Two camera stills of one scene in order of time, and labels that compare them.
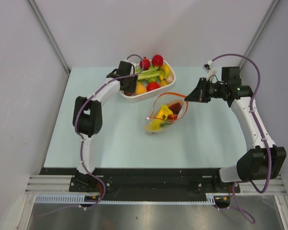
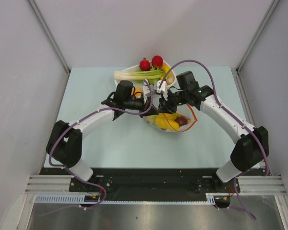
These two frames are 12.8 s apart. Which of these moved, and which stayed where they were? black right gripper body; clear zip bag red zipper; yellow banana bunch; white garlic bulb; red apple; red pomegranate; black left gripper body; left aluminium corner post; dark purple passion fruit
Moved: clear zip bag red zipper; black left gripper body; black right gripper body; dark purple passion fruit; yellow banana bunch
Stayed: left aluminium corner post; red pomegranate; red apple; white garlic bulb
